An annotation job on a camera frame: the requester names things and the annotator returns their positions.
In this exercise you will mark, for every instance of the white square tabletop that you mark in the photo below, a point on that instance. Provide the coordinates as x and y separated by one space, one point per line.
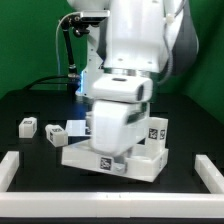
135 164

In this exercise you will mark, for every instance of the white U-shaped fence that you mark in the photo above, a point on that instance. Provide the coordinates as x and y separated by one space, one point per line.
121 205

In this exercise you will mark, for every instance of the white sheet with tags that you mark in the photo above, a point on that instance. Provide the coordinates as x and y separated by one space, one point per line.
77 128

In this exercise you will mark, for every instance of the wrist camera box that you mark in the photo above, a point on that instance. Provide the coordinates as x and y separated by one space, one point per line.
130 89

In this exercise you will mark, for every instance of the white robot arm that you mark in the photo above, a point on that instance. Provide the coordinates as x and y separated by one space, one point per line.
137 38

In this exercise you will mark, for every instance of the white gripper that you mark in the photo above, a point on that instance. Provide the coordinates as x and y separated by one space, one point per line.
117 127

